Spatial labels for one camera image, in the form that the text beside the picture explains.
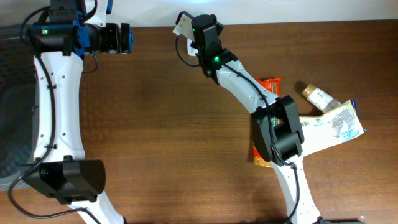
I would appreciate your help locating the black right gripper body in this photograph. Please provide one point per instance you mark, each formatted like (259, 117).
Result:
(201, 55)

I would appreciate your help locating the orange pasta package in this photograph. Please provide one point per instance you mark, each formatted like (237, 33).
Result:
(272, 85)

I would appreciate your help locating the white tube with gold cap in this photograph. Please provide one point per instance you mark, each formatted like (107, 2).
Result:
(320, 99)

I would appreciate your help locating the yellow snack bag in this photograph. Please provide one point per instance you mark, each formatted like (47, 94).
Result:
(332, 128)

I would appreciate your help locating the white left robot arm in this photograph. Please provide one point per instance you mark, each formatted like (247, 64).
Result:
(65, 33)

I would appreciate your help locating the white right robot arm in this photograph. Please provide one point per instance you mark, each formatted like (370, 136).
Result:
(276, 128)

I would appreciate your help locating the white barcode scanner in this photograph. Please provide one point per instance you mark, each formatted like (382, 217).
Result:
(191, 50)

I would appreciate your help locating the grey plastic mesh basket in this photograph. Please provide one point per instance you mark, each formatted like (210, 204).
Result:
(18, 86)

